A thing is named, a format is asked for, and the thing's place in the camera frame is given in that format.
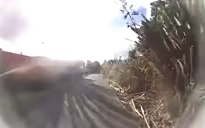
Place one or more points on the distant trees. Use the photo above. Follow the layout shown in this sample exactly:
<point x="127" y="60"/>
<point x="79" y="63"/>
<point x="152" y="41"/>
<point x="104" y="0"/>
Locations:
<point x="93" y="66"/>

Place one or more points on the grey concrete path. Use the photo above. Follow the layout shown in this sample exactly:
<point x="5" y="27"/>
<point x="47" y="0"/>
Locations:
<point x="90" y="110"/>

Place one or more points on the dry leaf litter strip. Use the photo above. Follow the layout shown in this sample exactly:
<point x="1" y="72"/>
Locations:
<point x="140" y="106"/>

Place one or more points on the tall flax bushes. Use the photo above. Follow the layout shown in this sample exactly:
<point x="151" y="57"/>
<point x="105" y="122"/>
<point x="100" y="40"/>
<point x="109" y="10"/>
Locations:
<point x="170" y="56"/>

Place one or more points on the red building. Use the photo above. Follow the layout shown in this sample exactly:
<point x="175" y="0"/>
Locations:
<point x="13" y="60"/>

